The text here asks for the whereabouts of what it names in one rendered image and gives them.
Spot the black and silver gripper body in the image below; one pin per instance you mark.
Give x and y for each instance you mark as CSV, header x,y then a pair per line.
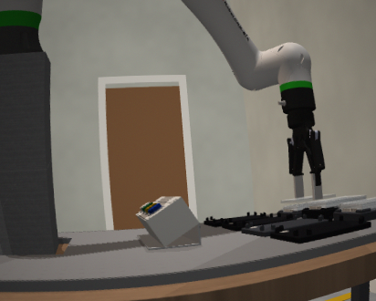
x,y
301,122

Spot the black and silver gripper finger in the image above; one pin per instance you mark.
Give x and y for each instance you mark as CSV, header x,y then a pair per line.
x,y
314,151
296,168

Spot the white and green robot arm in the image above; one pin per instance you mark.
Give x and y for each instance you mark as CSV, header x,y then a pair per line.
x,y
253,69

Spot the grey control panel with coloured keys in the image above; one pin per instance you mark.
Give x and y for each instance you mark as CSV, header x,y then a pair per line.
x,y
170,219

